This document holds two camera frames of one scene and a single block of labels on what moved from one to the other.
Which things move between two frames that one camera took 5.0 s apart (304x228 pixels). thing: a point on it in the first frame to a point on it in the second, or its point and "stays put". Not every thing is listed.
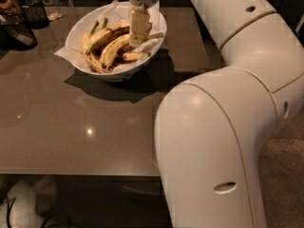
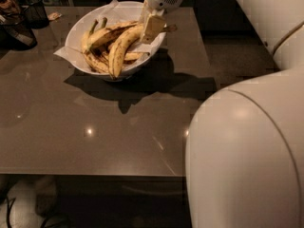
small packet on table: (54, 16) stays put
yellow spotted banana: (112, 44) to (119, 49)
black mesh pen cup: (34, 13) stays put
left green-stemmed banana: (86, 37) stays put
